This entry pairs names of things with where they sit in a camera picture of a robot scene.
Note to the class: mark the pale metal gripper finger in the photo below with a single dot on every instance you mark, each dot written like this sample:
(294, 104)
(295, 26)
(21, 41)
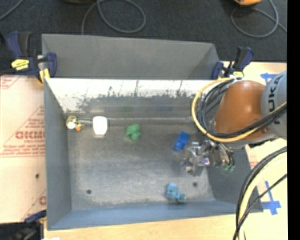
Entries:
(195, 151)
(195, 167)

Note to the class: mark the blue plastic block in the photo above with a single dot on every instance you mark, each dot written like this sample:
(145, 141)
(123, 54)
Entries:
(181, 141)

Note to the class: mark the light blue toy animal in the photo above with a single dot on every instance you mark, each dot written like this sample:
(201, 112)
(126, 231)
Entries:
(173, 192)

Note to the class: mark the green toy figure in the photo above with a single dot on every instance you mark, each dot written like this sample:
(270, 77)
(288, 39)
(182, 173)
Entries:
(133, 132)

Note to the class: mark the grey metal bin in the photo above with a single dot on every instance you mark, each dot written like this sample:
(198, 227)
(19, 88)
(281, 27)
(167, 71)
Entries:
(130, 169)

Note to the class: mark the white cup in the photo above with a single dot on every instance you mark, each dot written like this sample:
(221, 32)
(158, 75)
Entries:
(100, 125)

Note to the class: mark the white and orange toy animal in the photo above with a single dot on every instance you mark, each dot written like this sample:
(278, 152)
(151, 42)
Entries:
(72, 124)

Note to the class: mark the brown cardboard board red print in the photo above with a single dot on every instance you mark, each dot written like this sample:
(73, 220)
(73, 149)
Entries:
(20, 124)

